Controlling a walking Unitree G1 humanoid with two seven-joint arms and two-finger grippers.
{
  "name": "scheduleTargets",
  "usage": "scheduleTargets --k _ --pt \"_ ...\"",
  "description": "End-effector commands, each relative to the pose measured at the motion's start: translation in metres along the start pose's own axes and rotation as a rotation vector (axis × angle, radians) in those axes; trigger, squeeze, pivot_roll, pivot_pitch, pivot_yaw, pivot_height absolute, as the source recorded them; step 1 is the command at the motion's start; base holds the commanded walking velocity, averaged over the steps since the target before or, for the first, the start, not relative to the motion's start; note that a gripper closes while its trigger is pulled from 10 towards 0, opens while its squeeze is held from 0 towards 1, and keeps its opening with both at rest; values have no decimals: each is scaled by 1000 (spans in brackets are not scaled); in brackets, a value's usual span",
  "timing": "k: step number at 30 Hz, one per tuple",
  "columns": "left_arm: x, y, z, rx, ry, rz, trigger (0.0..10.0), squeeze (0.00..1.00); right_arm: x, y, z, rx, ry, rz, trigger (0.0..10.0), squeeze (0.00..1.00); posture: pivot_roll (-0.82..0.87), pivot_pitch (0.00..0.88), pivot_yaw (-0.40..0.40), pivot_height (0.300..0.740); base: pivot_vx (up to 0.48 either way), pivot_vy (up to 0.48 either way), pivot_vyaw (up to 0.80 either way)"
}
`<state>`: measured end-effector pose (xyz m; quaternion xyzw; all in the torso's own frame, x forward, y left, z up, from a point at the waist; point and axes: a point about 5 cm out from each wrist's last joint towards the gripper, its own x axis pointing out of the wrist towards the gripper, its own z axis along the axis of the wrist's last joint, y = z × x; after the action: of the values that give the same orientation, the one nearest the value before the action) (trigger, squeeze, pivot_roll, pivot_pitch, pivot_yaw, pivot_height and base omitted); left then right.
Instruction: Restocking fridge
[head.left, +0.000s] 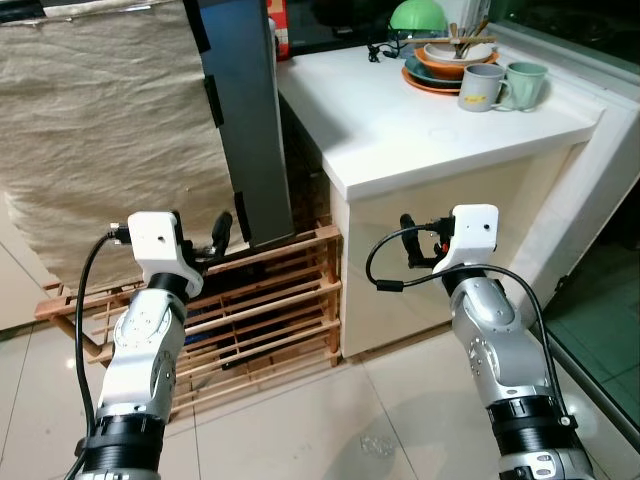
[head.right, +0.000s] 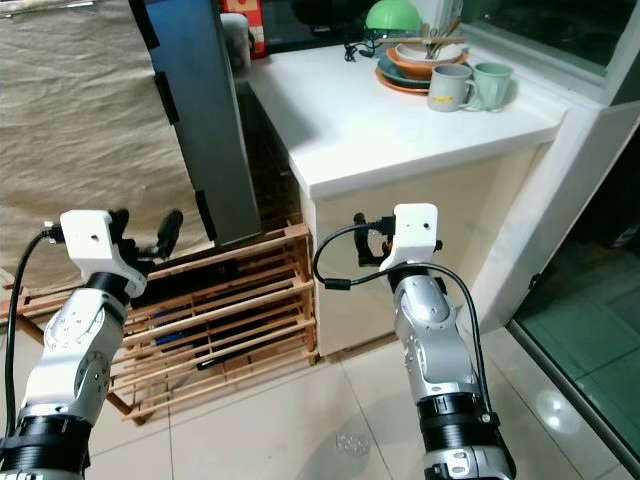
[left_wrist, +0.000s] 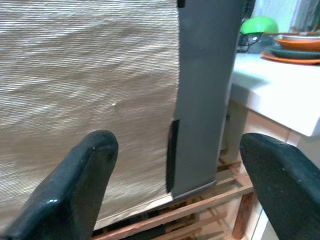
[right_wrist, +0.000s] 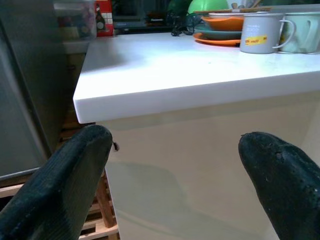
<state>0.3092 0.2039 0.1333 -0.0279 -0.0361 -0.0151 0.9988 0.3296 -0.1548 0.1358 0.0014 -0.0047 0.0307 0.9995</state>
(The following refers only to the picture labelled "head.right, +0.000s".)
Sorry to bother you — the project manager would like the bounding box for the red box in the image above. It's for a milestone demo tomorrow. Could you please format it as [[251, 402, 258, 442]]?
[[244, 0, 268, 60]]

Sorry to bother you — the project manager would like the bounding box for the grey mug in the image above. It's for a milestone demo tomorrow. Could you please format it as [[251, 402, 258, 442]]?
[[426, 62, 479, 114]]

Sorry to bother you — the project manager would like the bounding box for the white bowl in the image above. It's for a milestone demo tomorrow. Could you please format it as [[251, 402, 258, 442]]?
[[396, 41, 454, 64]]

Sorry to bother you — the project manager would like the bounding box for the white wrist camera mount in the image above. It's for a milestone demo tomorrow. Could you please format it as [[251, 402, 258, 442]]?
[[382, 203, 441, 277], [58, 209, 144, 299]]

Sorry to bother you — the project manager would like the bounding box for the white cup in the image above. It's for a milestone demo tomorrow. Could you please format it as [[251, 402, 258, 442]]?
[[221, 11, 252, 77]]

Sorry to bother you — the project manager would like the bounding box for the grey fridge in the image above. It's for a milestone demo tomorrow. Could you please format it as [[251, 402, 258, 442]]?
[[143, 0, 265, 250]]

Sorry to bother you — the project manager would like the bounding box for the green dome bowl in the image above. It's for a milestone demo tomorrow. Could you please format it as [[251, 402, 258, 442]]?
[[364, 0, 423, 37]]

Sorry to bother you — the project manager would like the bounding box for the glass sliding door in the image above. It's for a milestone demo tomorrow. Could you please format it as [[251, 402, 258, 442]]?
[[508, 150, 640, 463]]

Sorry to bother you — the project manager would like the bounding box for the dark window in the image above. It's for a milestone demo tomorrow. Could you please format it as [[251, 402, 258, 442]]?
[[458, 0, 640, 79]]

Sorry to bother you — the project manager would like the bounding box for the pale green mug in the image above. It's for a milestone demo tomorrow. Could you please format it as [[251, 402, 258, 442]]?
[[468, 60, 519, 112]]

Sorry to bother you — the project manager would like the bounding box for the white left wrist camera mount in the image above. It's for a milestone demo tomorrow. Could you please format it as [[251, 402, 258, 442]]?
[[58, 209, 144, 299]]

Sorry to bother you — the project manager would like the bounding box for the wooden slat pallet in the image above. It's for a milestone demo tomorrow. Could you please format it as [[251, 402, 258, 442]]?
[[4, 224, 318, 423]]

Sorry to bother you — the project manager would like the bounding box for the beige linen cloth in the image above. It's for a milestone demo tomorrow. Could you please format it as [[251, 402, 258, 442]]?
[[0, 0, 213, 293]]

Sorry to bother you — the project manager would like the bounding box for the wooden chopstick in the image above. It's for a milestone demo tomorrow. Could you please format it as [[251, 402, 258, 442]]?
[[422, 17, 463, 61], [390, 36, 469, 48]]

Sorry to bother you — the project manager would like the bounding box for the thin black cord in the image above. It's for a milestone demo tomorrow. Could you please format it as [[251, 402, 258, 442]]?
[[342, 37, 377, 60]]

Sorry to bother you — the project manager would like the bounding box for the orange plate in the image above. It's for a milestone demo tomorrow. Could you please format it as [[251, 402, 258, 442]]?
[[374, 60, 437, 97]]

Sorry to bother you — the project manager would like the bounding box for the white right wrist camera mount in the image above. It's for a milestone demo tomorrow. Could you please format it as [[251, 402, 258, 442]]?
[[382, 203, 441, 277]]

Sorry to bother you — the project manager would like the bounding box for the white counter cabinet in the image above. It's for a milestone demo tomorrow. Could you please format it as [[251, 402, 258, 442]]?
[[244, 22, 640, 363]]

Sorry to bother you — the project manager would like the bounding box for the teal plate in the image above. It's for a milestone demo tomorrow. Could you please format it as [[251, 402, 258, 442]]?
[[377, 54, 433, 87]]

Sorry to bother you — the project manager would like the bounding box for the orange bowl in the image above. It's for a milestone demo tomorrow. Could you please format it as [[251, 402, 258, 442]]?
[[389, 45, 467, 81]]

